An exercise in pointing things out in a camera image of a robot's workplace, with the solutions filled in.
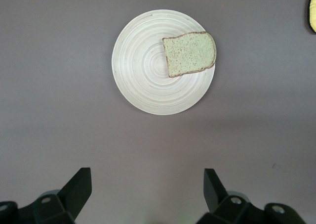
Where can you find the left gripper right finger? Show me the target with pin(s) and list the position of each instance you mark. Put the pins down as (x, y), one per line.
(229, 209)

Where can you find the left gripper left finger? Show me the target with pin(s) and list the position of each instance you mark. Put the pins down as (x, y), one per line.
(64, 204)

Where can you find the round pale wooden plate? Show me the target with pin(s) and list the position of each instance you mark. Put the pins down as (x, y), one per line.
(138, 73)

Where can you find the slice of bread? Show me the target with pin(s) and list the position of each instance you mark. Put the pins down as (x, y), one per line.
(190, 53)

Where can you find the yellow quilted oven mitt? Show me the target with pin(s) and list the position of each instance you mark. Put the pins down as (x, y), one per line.
(313, 11)

